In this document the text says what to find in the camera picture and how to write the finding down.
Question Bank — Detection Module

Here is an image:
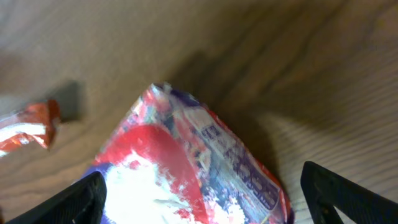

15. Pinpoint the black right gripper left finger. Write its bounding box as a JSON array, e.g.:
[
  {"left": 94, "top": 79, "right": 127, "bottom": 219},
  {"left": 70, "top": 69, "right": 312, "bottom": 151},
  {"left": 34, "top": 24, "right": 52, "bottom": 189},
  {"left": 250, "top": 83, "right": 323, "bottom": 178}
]
[{"left": 8, "top": 171, "right": 107, "bottom": 224}]

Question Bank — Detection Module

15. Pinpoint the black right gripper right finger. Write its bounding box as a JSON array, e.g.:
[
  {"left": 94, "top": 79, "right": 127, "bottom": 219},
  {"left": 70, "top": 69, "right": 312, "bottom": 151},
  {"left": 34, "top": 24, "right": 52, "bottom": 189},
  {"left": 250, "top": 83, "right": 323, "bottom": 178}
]
[{"left": 300, "top": 161, "right": 397, "bottom": 224}]

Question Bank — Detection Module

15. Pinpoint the orange snack bar wrapper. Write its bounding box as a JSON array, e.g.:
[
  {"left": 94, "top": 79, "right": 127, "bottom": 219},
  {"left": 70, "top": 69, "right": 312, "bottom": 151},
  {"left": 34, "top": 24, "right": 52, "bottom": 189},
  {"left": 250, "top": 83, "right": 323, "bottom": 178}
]
[{"left": 1, "top": 99, "right": 61, "bottom": 157}]

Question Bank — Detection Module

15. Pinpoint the purple red tissue pack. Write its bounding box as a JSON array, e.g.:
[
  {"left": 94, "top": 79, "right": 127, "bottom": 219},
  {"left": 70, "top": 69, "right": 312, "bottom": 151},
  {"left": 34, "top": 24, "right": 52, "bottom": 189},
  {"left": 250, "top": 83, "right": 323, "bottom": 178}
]
[{"left": 89, "top": 84, "right": 294, "bottom": 223}]

